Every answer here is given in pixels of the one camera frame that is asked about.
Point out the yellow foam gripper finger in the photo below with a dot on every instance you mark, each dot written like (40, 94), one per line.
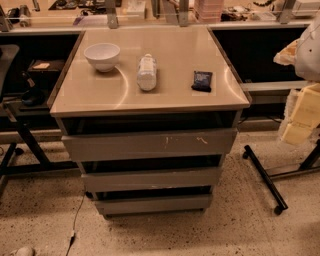
(305, 116)

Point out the grey bottom drawer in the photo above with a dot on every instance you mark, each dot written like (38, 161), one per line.
(149, 205)

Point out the grey drawer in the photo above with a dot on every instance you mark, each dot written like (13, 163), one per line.
(151, 179)
(149, 205)
(144, 145)

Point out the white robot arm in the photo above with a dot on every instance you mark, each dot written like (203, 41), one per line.
(304, 54)

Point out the grey top drawer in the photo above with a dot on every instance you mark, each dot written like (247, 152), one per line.
(144, 145)

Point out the grey middle drawer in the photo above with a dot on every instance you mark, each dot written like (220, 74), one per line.
(151, 179)

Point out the grey drawer cabinet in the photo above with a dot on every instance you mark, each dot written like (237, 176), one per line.
(148, 115)

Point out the black wheeled stand base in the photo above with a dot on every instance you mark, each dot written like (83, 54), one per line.
(309, 165)

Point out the grey side shelf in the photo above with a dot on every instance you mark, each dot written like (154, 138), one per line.
(271, 92)

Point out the dark blue snack packet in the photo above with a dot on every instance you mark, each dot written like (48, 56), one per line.
(202, 81)

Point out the pink stacked trays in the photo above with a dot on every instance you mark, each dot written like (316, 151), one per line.
(208, 11)

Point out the clear plastic water bottle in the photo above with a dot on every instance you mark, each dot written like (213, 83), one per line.
(147, 73)

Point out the white ceramic bowl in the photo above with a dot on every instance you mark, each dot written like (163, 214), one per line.
(102, 56)

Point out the dark box with note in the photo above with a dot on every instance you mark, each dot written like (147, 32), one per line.
(46, 69)

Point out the black round object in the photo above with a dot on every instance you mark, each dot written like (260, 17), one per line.
(34, 95)

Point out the white shoe tip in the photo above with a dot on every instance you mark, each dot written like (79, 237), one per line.
(23, 251)

